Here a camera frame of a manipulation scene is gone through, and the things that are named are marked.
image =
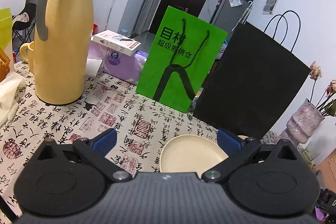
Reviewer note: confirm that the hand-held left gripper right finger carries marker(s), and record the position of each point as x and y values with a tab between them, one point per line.
229	141

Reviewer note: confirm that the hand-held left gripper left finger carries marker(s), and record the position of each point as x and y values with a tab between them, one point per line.
105	140

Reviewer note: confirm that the printed tablecloth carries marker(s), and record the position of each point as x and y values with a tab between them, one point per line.
78	121

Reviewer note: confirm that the pink hard case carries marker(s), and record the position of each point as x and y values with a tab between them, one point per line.
328	163

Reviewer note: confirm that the clear glass cup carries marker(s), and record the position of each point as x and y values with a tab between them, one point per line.
311	153

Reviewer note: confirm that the black paper bag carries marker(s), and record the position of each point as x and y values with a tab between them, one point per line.
249	87

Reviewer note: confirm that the pink textured vase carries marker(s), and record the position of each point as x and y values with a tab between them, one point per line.
302	124

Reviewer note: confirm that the white paper tissue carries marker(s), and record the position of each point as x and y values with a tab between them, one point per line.
93	65

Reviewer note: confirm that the purple tissue pack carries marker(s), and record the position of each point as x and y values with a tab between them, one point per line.
118	64

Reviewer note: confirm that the green paper bag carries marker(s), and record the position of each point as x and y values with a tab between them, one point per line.
181	61

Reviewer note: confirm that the white flat box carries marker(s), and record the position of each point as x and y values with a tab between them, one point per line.
115	41

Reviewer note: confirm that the white rubber glove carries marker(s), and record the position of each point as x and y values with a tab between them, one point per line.
10	98

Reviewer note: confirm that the yellow thermos jug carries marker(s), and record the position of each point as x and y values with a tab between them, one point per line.
63	43

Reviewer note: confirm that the dried pink roses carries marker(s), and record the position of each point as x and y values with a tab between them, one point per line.
328	92

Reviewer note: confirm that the red bucket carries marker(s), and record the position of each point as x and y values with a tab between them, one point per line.
95	28

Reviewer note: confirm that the yellow mug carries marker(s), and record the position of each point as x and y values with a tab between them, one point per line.
27	54

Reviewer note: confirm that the grey refrigerator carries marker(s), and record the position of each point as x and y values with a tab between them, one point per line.
231	16

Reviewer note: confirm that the clear plastic pouch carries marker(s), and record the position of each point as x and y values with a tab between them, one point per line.
235	2

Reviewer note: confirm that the yellow-green snack box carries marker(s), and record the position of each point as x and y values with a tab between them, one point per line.
5	37

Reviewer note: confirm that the black folding chair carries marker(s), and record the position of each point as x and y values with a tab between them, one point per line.
23	22

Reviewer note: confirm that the dark entrance door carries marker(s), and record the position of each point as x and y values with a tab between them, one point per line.
183	1

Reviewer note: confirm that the wall poster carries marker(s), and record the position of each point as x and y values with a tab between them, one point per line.
271	5

